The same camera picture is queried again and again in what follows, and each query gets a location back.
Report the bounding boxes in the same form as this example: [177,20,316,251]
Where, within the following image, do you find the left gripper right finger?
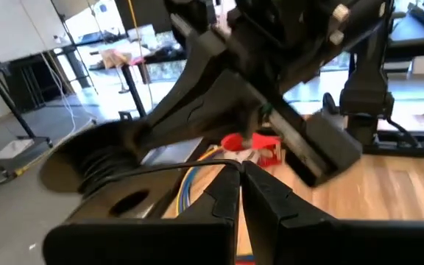
[241,160,337,265]

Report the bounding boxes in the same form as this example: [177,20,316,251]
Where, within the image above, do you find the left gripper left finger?
[178,163,241,222]

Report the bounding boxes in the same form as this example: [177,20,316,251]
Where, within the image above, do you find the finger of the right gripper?
[149,29,235,122]
[138,68,264,148]

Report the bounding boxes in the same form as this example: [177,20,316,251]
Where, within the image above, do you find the long black cord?
[76,145,244,199]

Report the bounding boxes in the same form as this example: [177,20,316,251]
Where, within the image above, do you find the black plastic spool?
[38,119,186,224]

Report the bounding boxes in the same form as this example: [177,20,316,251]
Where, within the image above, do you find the red tape dispenser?
[220,132,284,169]

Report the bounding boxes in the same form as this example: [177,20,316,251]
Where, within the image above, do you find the white plastic bag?
[99,47,135,70]

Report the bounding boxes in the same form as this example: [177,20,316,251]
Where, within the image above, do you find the white whiteboard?
[0,0,72,64]

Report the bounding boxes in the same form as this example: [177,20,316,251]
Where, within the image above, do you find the black equipment cart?
[0,25,99,150]

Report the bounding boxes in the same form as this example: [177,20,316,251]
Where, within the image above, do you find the red cable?
[235,254,256,265]

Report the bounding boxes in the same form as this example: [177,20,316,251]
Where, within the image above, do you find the hanging yellow cord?
[126,0,155,110]

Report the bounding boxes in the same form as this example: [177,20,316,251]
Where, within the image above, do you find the white floor cable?
[40,51,97,138]

